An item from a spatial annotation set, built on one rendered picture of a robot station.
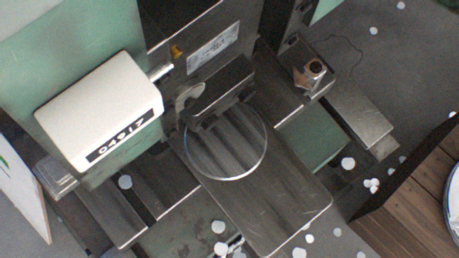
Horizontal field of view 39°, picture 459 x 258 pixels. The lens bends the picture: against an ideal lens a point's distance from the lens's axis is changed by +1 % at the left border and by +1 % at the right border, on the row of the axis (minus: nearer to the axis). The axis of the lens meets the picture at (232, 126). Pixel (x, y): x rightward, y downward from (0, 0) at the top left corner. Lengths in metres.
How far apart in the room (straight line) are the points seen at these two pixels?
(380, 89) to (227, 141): 0.97
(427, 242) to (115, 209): 0.71
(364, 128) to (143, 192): 0.40
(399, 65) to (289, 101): 0.88
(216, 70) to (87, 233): 0.44
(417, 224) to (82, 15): 1.18
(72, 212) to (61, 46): 0.78
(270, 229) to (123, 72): 0.58
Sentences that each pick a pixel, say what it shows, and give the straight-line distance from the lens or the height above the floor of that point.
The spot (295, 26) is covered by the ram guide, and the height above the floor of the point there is 1.06.
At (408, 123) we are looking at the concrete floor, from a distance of 1.88.
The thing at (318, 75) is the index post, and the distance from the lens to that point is 1.00.
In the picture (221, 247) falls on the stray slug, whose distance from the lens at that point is 1.08.
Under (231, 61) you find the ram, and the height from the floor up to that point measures 0.98.
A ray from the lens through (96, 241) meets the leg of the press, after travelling 1.12.
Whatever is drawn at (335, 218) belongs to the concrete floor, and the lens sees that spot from 1.77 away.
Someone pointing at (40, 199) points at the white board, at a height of 0.40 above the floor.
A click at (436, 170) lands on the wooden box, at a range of 1.49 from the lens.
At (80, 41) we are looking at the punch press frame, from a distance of 0.38.
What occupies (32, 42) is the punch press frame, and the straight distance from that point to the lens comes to 0.35.
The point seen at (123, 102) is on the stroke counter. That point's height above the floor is 1.34.
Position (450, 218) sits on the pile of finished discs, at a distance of 1.45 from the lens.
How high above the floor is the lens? 1.72
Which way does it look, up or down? 75 degrees down
